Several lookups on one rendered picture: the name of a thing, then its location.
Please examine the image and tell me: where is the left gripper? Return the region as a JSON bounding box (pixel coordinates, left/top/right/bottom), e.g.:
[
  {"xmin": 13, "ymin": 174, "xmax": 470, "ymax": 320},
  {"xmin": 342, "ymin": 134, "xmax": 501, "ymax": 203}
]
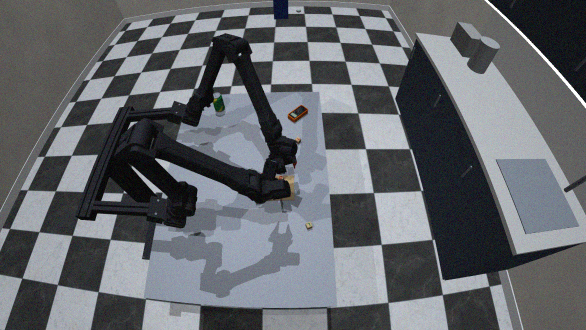
[{"xmin": 266, "ymin": 153, "xmax": 297, "ymax": 169}]

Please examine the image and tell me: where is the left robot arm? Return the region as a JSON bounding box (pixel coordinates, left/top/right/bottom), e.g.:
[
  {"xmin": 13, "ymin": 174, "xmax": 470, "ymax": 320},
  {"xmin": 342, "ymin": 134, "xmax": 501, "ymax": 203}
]
[{"xmin": 182, "ymin": 33, "xmax": 298, "ymax": 175}]

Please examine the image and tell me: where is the green soda can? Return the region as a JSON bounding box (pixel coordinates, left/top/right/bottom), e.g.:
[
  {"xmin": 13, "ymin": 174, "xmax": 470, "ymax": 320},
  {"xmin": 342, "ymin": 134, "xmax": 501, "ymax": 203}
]
[{"xmin": 213, "ymin": 92, "xmax": 225, "ymax": 112}]

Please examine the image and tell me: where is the tan camouflage-patterned mat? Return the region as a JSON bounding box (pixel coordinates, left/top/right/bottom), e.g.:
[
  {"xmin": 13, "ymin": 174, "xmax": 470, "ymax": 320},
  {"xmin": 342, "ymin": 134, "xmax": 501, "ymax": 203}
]
[{"xmin": 268, "ymin": 175, "xmax": 295, "ymax": 201}]

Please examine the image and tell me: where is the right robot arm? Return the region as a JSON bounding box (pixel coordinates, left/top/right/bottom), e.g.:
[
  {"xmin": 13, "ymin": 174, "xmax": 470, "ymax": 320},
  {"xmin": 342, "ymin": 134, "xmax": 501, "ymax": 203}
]
[{"xmin": 113, "ymin": 118, "xmax": 291, "ymax": 226}]

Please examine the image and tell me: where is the orange digital multimeter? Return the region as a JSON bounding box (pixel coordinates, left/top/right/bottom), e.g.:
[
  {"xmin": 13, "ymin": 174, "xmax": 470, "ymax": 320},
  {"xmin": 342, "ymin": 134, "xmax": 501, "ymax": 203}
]
[{"xmin": 287, "ymin": 105, "xmax": 308, "ymax": 123}]

